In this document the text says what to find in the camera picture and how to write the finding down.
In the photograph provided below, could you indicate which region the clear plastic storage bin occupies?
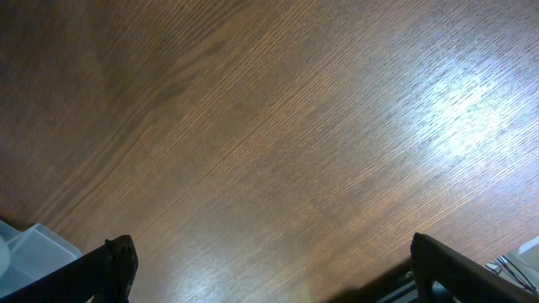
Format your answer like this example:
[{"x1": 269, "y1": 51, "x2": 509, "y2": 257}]
[{"x1": 1, "y1": 221, "x2": 82, "y2": 297}]

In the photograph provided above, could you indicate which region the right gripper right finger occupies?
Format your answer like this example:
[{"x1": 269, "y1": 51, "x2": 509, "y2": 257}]
[{"x1": 410, "y1": 233, "x2": 538, "y2": 303}]

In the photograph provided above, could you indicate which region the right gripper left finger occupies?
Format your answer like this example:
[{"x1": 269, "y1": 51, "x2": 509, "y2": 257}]
[{"x1": 1, "y1": 235, "x2": 138, "y2": 303}]

